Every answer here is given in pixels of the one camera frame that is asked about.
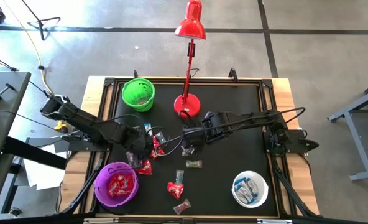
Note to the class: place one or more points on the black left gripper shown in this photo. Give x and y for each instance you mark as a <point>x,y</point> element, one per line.
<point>134,137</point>

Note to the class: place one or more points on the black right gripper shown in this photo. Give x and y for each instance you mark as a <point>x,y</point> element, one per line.
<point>196,135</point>

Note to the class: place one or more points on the clear green candy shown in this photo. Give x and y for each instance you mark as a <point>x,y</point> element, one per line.
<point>194,164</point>

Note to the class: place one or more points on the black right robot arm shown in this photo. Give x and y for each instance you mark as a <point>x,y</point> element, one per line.
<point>252,119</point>

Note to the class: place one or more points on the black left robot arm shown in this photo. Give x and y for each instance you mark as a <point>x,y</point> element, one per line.
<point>87,124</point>

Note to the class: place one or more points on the black table mat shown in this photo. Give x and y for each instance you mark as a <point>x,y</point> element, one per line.
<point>209,186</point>

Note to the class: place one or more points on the red desk lamp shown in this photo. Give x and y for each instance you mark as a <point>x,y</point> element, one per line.
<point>187,107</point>

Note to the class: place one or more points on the purple plastic bucket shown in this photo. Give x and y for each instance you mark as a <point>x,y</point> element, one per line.
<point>101,186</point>

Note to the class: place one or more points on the white plastic bucket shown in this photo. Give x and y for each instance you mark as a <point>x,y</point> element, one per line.
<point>235,199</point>

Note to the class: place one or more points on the green plastic bucket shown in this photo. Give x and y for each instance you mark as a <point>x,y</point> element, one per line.
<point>131,90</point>

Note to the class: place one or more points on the black edge clamp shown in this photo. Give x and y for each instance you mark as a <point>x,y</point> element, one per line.
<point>135,74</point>
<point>232,74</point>

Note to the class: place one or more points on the white paper sheets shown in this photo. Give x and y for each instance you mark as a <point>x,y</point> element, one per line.
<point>44,177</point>

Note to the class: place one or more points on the black metal beam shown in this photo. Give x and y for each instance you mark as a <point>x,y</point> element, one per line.
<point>31,152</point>

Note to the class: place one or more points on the black tripod stand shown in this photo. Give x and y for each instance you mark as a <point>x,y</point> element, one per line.
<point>41,25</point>

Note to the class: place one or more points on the silver metal bracket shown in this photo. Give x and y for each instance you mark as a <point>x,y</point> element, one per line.
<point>101,220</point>
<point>274,221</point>

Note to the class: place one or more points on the grey metal table frame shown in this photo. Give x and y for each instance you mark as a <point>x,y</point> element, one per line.
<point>358,146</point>

